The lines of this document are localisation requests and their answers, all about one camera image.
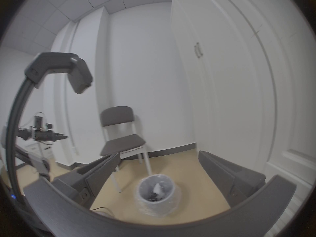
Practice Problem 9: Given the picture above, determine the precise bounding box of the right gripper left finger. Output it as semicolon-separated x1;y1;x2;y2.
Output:
53;152;121;209

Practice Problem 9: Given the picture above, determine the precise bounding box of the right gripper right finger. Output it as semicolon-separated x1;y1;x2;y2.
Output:
198;151;267;209

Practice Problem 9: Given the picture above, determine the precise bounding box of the clear plastic bag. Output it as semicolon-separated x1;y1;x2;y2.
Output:
134;173;182;218

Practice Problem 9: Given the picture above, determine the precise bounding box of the white printed wrapper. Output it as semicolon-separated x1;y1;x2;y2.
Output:
153;181;165;197

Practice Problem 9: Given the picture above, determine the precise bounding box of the white trash bin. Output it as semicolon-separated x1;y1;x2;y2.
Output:
136;174;176;217

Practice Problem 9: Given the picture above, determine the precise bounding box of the white bedside table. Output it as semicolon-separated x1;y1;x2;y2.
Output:
25;142;54;163

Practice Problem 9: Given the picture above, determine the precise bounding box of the grey and white chair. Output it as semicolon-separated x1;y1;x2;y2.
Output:
100;106;151;193

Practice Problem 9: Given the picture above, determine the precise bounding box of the white wardrobe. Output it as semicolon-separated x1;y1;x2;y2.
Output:
170;0;316;231

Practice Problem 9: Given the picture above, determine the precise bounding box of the black cable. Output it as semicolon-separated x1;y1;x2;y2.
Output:
89;207;114;217

